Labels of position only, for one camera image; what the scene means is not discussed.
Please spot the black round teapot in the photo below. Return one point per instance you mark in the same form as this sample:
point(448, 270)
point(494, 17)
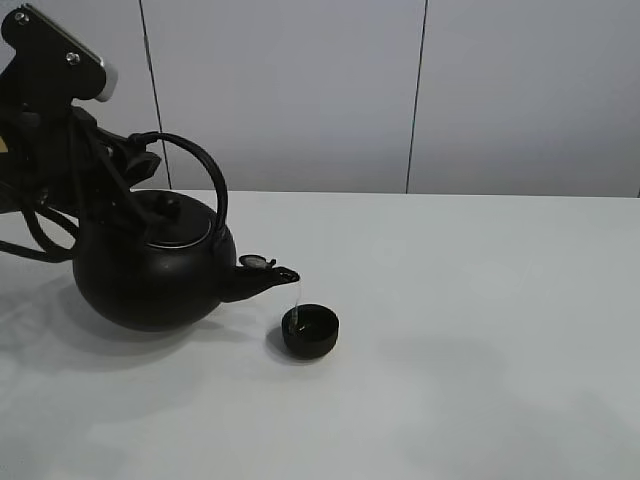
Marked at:
point(161, 261)

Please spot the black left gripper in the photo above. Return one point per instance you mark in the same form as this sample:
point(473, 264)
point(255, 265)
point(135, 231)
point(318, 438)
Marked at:
point(62, 159)

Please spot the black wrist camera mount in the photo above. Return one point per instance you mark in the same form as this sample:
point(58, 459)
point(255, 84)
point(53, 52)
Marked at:
point(50, 68)

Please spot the small black teacup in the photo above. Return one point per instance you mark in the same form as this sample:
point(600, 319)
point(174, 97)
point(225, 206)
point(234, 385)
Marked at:
point(309, 331)

